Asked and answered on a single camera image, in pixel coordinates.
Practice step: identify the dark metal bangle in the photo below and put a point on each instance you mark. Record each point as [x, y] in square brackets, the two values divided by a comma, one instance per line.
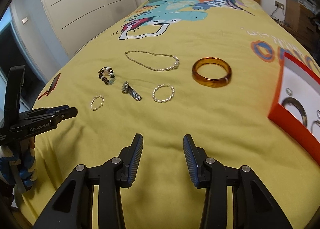
[296, 109]

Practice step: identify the wall light switch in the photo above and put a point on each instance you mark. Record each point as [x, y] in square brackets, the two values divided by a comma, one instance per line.
[24, 20]

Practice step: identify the amber bangle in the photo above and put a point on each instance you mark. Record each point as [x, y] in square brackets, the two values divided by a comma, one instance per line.
[211, 72]

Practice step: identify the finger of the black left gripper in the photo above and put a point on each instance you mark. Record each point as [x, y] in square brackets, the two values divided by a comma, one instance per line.
[37, 125]
[43, 111]

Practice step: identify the wooden nightstand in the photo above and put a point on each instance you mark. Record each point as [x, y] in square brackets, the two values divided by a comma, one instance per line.
[297, 23]

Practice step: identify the red jewelry box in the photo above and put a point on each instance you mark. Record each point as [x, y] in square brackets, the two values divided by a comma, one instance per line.
[300, 82]

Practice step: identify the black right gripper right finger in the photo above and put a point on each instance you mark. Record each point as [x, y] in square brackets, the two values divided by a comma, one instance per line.
[253, 204]

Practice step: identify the wall power socket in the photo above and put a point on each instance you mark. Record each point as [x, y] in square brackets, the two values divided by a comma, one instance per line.
[279, 5]

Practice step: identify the silver wristwatch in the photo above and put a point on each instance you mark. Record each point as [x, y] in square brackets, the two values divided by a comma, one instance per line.
[127, 89]

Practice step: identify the white wardrobe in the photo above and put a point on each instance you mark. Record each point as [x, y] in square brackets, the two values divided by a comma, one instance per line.
[76, 22]

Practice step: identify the red phone with strap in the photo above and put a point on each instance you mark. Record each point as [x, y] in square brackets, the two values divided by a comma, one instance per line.
[52, 86]

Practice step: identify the yellow cartoon bedspread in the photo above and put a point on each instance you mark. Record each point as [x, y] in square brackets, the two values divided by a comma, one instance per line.
[153, 49]

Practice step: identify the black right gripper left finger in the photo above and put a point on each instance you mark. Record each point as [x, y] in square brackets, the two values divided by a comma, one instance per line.
[72, 204]

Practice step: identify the gloved left hand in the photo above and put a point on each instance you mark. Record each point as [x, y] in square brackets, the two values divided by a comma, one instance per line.
[22, 165]

